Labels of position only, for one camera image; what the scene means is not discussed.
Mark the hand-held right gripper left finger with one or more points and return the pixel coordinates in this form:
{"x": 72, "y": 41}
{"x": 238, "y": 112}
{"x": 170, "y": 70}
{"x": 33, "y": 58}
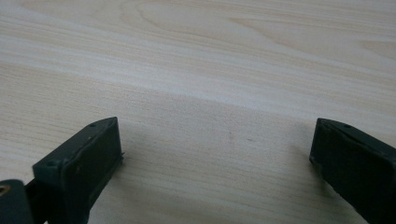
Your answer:
{"x": 82, "y": 169}

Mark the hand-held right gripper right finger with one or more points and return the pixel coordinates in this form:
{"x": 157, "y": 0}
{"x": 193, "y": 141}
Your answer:
{"x": 355, "y": 161}

